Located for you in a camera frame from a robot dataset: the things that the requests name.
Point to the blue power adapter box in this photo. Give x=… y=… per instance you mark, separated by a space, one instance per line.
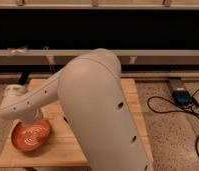
x=182 y=97

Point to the black table leg post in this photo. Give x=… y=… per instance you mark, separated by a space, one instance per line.
x=23 y=78

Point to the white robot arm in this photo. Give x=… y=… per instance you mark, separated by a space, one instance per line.
x=90 y=93

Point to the orange patterned bowl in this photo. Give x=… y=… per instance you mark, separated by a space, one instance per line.
x=29 y=137

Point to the wooden rail beam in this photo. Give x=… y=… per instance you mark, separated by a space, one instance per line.
x=121 y=53

